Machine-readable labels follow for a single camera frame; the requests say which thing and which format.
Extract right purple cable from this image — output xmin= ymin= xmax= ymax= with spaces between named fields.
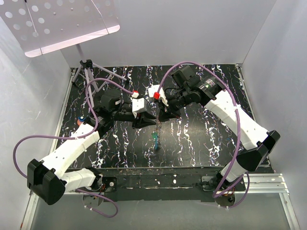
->
xmin=157 ymin=61 xmax=250 ymax=208

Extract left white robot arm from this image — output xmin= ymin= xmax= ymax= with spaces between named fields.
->
xmin=27 ymin=89 xmax=156 ymax=205

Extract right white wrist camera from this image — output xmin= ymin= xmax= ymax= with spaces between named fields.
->
xmin=147 ymin=84 xmax=168 ymax=106

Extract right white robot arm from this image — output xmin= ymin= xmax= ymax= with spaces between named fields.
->
xmin=151 ymin=62 xmax=280 ymax=191

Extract perforated music stand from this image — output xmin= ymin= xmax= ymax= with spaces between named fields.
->
xmin=0 ymin=0 xmax=120 ymax=102

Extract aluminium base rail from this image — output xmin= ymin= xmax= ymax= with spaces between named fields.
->
xmin=20 ymin=68 xmax=300 ymax=230

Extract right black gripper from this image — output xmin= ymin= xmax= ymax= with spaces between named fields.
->
xmin=157 ymin=88 xmax=192 ymax=122

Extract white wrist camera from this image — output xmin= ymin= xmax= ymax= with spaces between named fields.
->
xmin=147 ymin=84 xmax=168 ymax=106
xmin=131 ymin=91 xmax=147 ymax=118

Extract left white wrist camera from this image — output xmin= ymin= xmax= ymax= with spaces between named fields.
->
xmin=131 ymin=91 xmax=147 ymax=118

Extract colourful toy blocks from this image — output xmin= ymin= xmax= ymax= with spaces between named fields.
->
xmin=77 ymin=116 xmax=85 ymax=126

